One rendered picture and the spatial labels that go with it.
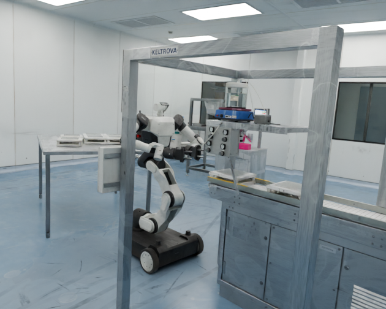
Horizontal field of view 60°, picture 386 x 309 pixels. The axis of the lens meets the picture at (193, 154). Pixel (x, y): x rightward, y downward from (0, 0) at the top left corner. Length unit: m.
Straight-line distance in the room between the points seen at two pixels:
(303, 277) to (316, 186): 0.33
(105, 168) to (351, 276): 1.45
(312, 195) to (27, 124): 6.07
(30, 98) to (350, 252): 5.93
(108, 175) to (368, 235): 1.40
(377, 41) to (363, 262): 5.86
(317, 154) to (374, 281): 1.01
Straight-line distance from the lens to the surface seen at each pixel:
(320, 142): 1.19
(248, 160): 4.99
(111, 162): 1.95
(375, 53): 7.44
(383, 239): 1.91
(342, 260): 2.07
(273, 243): 2.24
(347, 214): 1.93
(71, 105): 7.28
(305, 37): 1.25
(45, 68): 7.00
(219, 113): 2.33
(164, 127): 2.88
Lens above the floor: 1.37
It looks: 8 degrees down
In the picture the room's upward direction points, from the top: 4 degrees clockwise
